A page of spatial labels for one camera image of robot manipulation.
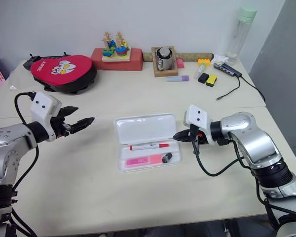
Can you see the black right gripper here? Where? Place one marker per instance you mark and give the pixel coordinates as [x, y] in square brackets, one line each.
[202, 139]

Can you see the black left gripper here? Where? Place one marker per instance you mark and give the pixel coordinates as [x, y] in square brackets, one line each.
[60, 127]

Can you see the black and grey cylindrical part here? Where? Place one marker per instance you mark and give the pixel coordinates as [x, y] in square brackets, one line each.
[167, 158]

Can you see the white plastic pencil case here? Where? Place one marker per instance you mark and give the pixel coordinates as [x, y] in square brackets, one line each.
[145, 128]

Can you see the red whiteboard marker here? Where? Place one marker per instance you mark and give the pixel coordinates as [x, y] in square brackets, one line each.
[145, 147]

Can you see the pink highlighter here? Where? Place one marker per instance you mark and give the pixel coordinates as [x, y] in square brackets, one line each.
[140, 161]

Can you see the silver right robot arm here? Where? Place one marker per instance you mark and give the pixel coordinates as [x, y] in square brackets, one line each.
[256, 145]

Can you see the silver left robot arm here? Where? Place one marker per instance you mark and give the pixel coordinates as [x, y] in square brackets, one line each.
[7, 148]

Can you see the red cartoon punching pad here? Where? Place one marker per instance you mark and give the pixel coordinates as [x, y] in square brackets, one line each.
[64, 72]

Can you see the purple-capped glue stick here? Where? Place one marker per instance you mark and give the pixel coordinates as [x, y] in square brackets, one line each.
[176, 78]

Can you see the black whiteboard eraser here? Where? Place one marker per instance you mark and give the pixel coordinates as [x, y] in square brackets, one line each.
[203, 77]

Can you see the yellow and black eraser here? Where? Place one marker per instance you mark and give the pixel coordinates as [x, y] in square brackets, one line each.
[211, 80]

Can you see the metal cup in wooden tray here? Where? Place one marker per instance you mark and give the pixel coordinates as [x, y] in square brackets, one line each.
[166, 73]

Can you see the clear small plastic tube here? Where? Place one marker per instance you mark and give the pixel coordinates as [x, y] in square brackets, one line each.
[199, 72]

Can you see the clear plastic bag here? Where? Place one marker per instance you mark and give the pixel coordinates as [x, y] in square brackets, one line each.
[14, 87]

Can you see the pink eraser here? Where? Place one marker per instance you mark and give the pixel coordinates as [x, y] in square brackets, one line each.
[180, 64]

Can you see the wooden colourful stacking toy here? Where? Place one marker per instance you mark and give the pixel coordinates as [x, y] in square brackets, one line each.
[116, 55]

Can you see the yellow toy building brick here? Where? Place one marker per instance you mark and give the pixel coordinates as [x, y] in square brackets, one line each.
[204, 62]

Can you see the stainless steel mug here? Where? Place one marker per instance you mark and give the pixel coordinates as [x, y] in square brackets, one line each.
[164, 60]

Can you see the grey USB hub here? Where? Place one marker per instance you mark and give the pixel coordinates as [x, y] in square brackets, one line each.
[228, 69]

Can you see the brown-green rolled mat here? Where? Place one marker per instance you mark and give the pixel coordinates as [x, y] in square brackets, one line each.
[195, 56]

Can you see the red brick block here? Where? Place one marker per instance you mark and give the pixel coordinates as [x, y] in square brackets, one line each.
[135, 61]

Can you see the white crumpled tissue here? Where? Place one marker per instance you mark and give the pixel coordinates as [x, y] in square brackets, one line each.
[220, 58]

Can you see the clear bottle with green lid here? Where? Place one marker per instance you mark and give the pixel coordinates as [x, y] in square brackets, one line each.
[241, 37]

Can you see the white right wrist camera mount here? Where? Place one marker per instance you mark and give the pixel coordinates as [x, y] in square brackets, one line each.
[198, 118]

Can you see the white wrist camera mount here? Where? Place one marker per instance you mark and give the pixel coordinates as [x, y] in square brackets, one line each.
[198, 118]
[43, 108]

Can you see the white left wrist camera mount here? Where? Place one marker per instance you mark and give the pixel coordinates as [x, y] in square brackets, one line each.
[43, 108]

